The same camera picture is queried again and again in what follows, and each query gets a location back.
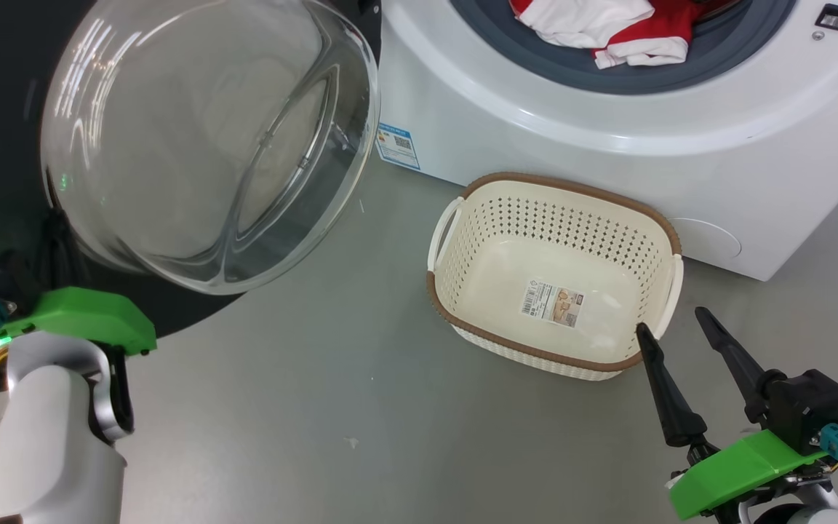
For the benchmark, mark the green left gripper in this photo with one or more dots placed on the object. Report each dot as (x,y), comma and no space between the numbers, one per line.
(92,316)

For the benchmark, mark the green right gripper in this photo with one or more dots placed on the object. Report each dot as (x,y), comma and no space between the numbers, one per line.
(739,473)

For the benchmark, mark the washing machine glass door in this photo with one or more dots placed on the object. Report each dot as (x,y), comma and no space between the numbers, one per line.
(193,145)

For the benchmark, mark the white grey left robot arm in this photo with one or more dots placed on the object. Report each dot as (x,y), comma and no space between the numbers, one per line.
(41,437)

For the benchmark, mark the product label sticker with barcode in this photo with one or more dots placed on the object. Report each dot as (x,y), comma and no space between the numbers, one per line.
(552,303)

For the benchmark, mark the cream laundry basket brown rim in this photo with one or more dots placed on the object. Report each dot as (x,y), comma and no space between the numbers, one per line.
(492,218)

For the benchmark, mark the round white filter cover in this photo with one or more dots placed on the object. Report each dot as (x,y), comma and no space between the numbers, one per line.
(710,239)

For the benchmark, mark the grey rubber drum gasket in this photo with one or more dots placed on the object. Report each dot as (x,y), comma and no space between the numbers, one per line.
(739,51)

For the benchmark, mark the blue energy label sticker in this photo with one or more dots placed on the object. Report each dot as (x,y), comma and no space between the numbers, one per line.
(398,145)

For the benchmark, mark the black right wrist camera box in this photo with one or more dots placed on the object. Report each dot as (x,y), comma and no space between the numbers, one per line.
(812,407)

